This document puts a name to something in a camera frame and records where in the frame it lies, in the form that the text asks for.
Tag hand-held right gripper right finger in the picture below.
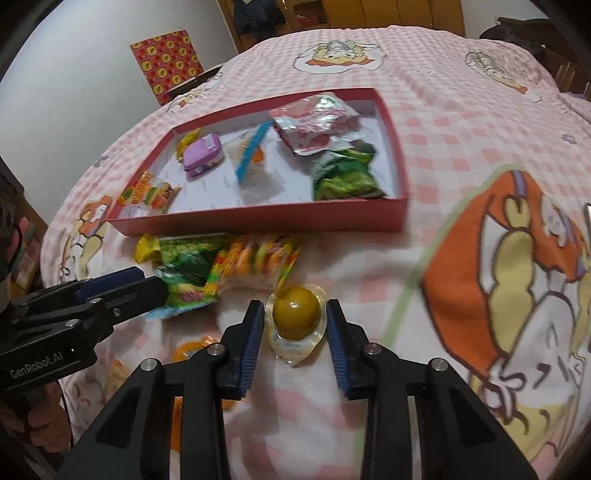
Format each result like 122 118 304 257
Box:
325 299 539 480

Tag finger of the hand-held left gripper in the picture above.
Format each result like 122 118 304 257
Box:
11 265 149 319
46 276 169 344

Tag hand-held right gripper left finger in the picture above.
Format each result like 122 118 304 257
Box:
69 300 266 480

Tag yellow ball jelly cup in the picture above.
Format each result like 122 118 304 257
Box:
264 285 329 367

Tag green packet with yellow end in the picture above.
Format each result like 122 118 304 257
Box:
135 233 232 319

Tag burger gummy packet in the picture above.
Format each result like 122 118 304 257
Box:
117 172 183 214

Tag rainbow striped candy packet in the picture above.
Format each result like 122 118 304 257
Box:
210 234 303 289

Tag red cardboard box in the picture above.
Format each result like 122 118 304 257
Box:
105 88 409 237

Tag purple candy tin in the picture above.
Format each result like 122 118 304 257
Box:
182 134 226 178

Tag yellow snack packet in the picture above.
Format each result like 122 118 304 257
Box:
178 129 201 160

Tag green pea packet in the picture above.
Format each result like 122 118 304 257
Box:
310 161 385 201
318 143 375 169

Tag clear packet with blue edge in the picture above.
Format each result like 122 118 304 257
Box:
228 121 273 185

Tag pink white spout pouch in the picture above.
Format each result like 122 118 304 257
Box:
269 92 361 158

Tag person's left hand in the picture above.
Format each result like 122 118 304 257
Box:
25 383 72 455

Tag wooden chair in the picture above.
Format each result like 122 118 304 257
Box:
166 65 225 100

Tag red yellow patterned cloth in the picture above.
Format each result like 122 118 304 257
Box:
130 29 205 107

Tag pink checked printed bedsheet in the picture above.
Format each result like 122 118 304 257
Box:
39 23 591 480

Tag dark hanging jackets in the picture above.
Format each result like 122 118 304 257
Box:
232 0 284 35

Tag wooden wardrobe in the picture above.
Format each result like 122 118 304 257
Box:
217 0 465 54

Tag dark wooden headboard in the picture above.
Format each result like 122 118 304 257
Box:
480 17 591 97

